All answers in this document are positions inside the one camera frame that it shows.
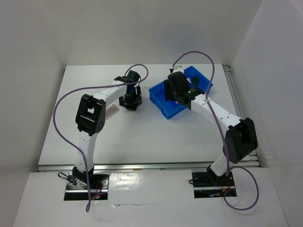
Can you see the clear nude eyeshadow palette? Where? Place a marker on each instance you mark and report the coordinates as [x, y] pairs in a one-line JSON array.
[[113, 109]]

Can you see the dark green labelled round puff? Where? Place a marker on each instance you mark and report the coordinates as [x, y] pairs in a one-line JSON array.
[[195, 81]]

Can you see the aluminium front rail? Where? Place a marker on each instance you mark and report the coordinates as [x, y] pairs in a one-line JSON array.
[[130, 167]]

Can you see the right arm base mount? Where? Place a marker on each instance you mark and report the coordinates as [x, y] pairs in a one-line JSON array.
[[204, 187]]

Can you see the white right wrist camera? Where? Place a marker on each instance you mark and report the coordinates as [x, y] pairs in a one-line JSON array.
[[176, 68]]

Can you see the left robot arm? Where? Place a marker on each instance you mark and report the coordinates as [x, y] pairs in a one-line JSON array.
[[91, 117]]

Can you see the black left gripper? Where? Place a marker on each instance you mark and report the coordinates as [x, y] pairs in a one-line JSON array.
[[136, 98]]

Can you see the blue divided plastic bin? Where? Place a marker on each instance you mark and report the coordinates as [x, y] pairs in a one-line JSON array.
[[172, 108]]

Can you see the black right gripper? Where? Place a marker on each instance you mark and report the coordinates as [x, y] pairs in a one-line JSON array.
[[168, 95]]

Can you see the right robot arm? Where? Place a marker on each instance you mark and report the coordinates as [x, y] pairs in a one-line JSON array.
[[238, 135]]

